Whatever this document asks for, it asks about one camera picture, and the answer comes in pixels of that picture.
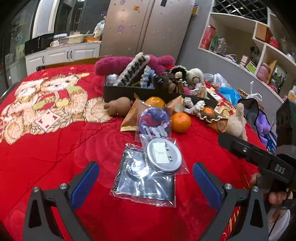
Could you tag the beige plush rabbit toy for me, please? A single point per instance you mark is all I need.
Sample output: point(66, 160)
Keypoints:
point(236, 123)

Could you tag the purple anime badge bag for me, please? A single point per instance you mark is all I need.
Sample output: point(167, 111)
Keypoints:
point(153, 122)

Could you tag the person's right hand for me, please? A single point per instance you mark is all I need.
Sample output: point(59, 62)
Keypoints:
point(281, 199)

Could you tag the silver round badge bag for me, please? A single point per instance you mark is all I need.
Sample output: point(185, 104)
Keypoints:
point(164, 154)

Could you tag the black microwave oven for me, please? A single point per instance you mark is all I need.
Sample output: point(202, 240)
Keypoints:
point(38, 43)

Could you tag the purple cloth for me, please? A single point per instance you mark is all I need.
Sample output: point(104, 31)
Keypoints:
point(263, 127)

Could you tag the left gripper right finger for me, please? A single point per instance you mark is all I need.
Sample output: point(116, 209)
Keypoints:
point(239, 211)

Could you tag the blue lace scrunchie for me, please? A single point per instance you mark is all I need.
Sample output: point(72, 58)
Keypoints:
point(147, 78)

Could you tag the gold triangle snack pack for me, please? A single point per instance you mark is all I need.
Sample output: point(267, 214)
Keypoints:
point(129, 124)

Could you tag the red teddy bear blanket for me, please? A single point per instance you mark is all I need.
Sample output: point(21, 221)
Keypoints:
point(49, 159)

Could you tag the white plush bear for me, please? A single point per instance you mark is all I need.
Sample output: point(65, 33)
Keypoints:
point(196, 83)

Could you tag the orange tangerine back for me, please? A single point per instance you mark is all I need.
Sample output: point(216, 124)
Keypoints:
point(155, 102)

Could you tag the brown lace scrunchie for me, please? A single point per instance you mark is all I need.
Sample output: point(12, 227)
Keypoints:
point(209, 118)

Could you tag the white wall shelf unit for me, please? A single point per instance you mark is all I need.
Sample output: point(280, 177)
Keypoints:
point(246, 44)

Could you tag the red box on shelf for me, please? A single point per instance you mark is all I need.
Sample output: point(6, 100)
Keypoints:
point(209, 33)

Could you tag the black grey cloth bag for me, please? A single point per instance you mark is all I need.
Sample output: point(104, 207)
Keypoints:
point(251, 108)

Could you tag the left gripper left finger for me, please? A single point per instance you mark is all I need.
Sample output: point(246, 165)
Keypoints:
point(40, 223)

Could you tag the white lace scrunchie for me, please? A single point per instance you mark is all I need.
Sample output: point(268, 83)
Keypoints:
point(190, 108)

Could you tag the black storage box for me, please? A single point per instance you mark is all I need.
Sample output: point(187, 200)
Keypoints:
point(111, 92)

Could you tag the cream basin on counter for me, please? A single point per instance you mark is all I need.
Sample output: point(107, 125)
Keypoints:
point(76, 39)

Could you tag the blue plastic bag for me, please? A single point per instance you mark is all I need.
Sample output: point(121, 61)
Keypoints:
point(230, 94)

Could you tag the orange tangerine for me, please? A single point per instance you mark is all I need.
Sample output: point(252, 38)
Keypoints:
point(180, 122)
point(155, 102)

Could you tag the clear plastic bag of food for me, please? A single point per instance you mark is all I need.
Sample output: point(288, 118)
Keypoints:
point(216, 80)

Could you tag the pink container on shelf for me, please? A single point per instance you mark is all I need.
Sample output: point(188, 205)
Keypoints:
point(263, 72)

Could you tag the silver double door refrigerator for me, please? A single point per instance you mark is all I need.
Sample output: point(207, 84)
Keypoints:
point(153, 27)

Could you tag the brown small plush toy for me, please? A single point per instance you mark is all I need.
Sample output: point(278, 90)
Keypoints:
point(119, 107)

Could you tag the white kitchen cabinet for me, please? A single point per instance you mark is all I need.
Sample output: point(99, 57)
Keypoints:
point(62, 54)

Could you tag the black fuzzy scrunchie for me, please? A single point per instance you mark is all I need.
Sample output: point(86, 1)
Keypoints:
point(178, 71)

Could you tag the magenta plush bear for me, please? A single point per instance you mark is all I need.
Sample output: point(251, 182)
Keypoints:
point(117, 64)

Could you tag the orange tangerine front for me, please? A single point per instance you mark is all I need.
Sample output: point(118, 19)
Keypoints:
point(180, 122)

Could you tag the wooden chair back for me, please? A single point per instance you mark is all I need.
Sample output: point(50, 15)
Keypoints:
point(76, 62)

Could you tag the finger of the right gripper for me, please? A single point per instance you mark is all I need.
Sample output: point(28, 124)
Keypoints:
point(244, 149)

